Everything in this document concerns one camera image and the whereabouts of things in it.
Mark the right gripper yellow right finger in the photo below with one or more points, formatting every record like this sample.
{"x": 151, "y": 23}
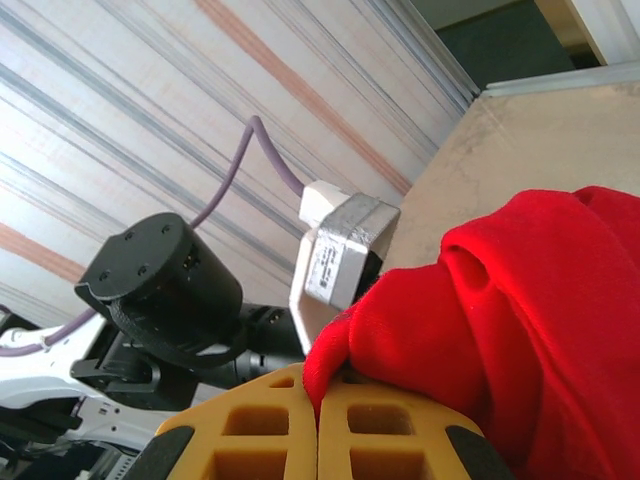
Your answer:
{"x": 390, "y": 450}

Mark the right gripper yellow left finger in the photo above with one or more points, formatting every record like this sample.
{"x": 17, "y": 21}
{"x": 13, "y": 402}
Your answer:
{"x": 260, "y": 450}

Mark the red t-shirt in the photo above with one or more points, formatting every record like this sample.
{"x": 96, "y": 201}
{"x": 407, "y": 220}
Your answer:
{"x": 500, "y": 325}

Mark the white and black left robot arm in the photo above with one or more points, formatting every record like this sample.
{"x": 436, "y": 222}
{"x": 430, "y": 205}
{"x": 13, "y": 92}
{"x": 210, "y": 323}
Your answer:
{"x": 30, "y": 380}

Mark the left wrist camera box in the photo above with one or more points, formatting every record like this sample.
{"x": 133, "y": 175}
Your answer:
{"x": 345, "y": 250}

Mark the aluminium table frame bar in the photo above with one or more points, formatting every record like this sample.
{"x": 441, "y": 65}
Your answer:
{"x": 575, "y": 80}

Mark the beige door frame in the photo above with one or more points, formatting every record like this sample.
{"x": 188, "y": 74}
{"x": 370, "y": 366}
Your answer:
{"x": 560, "y": 15}

